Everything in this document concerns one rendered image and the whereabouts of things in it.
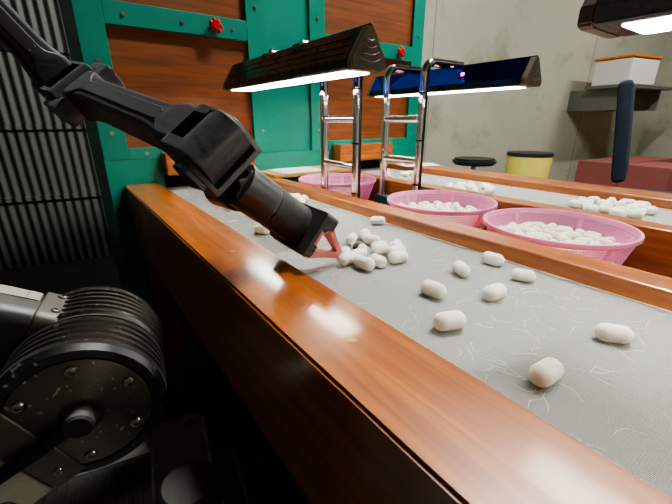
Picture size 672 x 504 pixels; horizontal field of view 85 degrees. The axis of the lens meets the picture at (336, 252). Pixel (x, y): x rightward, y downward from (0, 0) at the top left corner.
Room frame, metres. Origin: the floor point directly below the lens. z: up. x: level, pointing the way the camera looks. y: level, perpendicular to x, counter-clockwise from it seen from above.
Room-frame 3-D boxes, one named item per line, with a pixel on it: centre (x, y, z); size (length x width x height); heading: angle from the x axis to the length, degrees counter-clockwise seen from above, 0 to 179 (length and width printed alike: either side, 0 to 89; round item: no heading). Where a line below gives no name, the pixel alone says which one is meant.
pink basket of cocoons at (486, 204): (0.91, -0.26, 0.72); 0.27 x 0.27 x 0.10
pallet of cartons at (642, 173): (4.37, -3.66, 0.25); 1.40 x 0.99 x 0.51; 116
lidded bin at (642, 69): (4.49, -3.20, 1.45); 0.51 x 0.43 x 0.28; 116
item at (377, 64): (0.97, 0.12, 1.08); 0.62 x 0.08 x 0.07; 36
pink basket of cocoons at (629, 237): (0.68, -0.43, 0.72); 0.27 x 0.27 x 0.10
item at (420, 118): (1.24, -0.27, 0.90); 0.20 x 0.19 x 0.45; 36
